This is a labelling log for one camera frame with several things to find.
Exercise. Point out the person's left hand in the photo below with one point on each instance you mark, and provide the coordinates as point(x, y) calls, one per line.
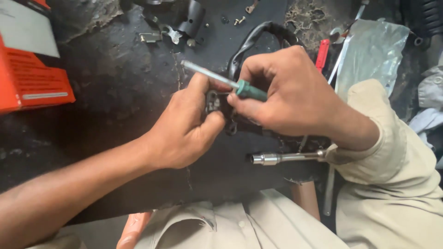
point(180, 131)

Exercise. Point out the person's right hand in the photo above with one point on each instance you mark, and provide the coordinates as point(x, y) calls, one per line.
point(294, 93)

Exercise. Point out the black switch housing part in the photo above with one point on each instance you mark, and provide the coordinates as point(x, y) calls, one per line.
point(218, 103)

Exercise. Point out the white metal rod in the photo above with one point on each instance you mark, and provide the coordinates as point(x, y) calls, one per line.
point(341, 48)

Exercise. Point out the chrome socket wrench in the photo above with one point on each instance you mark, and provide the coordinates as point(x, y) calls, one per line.
point(283, 157)

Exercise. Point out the clear plastic bag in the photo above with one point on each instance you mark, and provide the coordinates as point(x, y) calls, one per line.
point(370, 52)

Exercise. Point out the brass screw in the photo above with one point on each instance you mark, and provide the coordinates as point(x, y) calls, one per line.
point(239, 20)

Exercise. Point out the small copper terminal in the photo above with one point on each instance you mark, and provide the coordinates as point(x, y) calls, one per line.
point(251, 7)

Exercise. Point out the silver metal clip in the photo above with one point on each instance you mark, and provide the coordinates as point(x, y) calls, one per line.
point(173, 34)

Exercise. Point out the grey cloth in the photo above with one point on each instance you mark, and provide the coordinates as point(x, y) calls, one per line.
point(429, 103)

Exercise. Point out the black ribbed rubber part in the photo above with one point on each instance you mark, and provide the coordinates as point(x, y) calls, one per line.
point(424, 17)

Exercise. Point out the orange cardboard box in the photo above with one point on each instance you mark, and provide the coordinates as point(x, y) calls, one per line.
point(27, 69)

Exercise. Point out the small metal bracket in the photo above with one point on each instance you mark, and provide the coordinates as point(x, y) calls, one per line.
point(149, 37)

